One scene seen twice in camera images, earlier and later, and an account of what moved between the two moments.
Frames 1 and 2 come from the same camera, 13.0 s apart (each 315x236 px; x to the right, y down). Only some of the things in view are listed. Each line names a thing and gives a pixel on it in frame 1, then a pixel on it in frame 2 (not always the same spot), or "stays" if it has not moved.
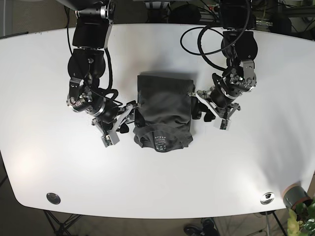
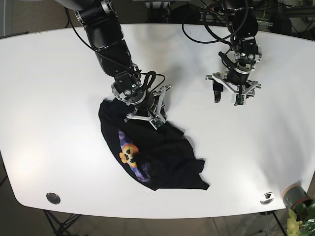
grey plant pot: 295,194 stays
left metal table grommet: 53,198 stays
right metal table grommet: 267,198 stays
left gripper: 109,117 -> 149,106
